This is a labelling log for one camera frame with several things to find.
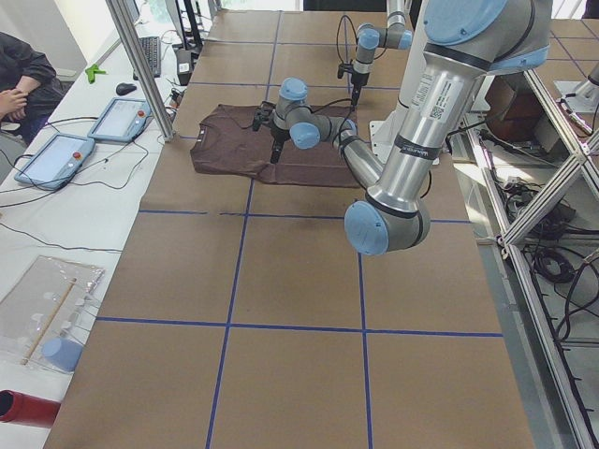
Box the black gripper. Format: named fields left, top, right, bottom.
left=351, top=71, right=368, bottom=109
left=270, top=125, right=289, bottom=164

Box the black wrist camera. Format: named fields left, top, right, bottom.
left=252, top=101, right=276, bottom=132
left=337, top=63, right=353, bottom=80

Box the red cylinder tube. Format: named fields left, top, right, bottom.
left=1, top=390, right=61, bottom=428

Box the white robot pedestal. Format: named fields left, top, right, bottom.
left=369, top=0, right=474, bottom=166

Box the black computer mouse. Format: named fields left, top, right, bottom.
left=115, top=82, right=137, bottom=96

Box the wooden stick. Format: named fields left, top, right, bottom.
left=20, top=278, right=77, bottom=365

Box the far blue teach pendant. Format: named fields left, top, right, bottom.
left=88, top=97, right=152, bottom=143

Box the clear plastic bag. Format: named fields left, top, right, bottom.
left=1, top=255, right=105, bottom=372

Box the dark brown t-shirt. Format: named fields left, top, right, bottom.
left=190, top=104, right=358, bottom=188

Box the aluminium frame rack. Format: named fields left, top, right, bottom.
left=452, top=59, right=598, bottom=448

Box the blue teach pendant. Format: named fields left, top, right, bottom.
left=88, top=97, right=152, bottom=143
left=14, top=133, right=95, bottom=191

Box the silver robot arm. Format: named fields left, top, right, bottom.
left=255, top=1, right=552, bottom=255
left=350, top=0, right=413, bottom=108

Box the black keyboard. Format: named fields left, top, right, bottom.
left=139, top=36, right=161, bottom=78

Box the light blue plastic cup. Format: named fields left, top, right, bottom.
left=42, top=337, right=83, bottom=372

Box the near blue teach pendant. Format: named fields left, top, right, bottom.
left=14, top=133, right=95, bottom=191

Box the green plastic clip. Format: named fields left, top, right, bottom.
left=84, top=64, right=107, bottom=84

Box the seated person dark jacket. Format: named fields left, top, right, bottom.
left=1, top=33, right=67, bottom=145

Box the grey aluminium post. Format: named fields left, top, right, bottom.
left=106, top=0, right=175, bottom=142

